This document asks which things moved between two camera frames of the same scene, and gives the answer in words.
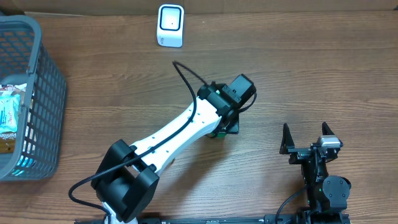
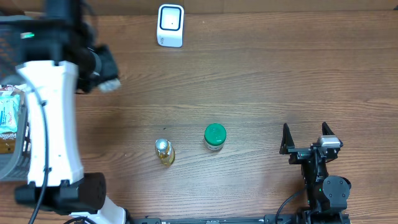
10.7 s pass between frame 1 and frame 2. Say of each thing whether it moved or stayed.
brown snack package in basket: stayed
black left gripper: moved
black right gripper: stayed
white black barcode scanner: stayed
